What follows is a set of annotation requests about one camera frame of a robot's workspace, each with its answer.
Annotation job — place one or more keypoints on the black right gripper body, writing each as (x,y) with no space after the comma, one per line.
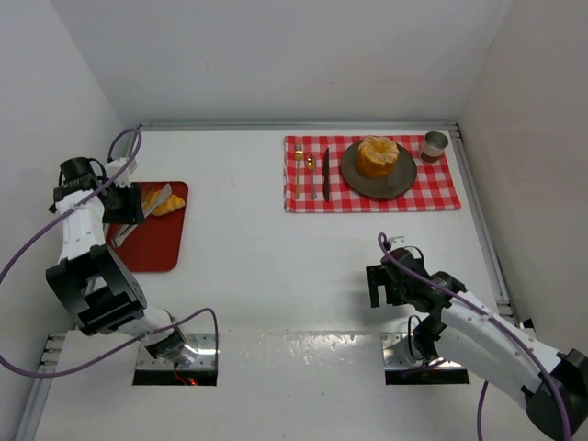
(378,285)

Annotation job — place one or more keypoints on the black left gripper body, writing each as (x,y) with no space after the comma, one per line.
(127,205)

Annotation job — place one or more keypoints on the silver metal tongs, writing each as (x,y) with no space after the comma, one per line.
(126,230)

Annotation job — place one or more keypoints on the golden croissant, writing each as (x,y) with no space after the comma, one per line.
(172,204)

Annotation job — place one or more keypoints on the round sugar-topped bread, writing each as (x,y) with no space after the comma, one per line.
(377,157)

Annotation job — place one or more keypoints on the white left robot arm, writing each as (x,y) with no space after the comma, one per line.
(91,282)

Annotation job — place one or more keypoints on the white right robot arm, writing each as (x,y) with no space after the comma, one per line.
(455,326)

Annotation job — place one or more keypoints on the red plastic tray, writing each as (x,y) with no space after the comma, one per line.
(154,246)

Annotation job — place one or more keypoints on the dark round plate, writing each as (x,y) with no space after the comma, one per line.
(395,184)

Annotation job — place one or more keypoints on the black knife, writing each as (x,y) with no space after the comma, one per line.
(326,175)

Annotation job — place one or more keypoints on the red white checkered cloth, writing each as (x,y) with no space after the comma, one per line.
(433,189)

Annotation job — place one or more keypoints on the iridescent gold spoon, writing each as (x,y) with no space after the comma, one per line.
(311,166)

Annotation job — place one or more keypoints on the metal cup brown base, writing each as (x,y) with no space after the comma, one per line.
(433,146)

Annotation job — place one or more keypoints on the gold fork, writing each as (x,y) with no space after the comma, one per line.
(299,156)

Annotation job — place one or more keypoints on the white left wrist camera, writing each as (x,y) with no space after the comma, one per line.
(120,170)

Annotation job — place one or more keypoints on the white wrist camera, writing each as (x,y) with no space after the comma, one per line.
(397,239)
(120,170)

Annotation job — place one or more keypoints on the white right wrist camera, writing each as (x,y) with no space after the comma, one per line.
(397,239)

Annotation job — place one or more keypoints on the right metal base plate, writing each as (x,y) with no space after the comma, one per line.
(398,359)

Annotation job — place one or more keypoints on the metal base plate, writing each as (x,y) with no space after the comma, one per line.
(398,359)
(198,355)

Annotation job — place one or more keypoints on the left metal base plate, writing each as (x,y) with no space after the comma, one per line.
(198,355)

